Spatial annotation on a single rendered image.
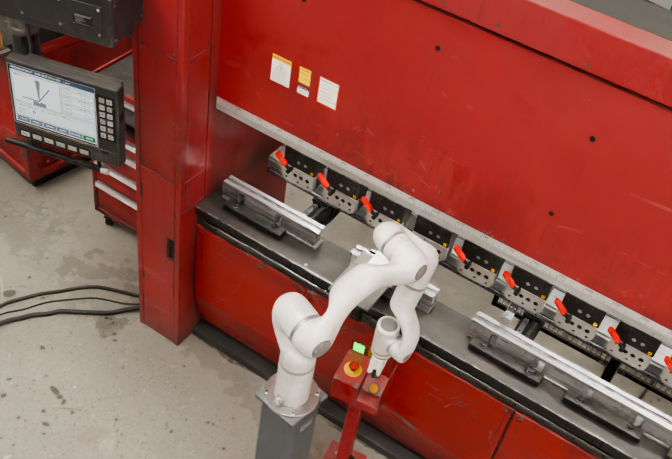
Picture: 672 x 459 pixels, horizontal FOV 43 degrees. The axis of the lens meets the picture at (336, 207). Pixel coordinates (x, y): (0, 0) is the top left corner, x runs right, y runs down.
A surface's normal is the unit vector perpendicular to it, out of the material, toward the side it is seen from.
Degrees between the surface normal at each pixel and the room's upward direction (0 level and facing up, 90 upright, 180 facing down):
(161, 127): 90
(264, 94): 90
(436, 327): 0
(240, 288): 90
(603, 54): 90
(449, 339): 0
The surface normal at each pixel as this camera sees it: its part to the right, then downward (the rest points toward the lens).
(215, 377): 0.14, -0.73
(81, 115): -0.29, 0.61
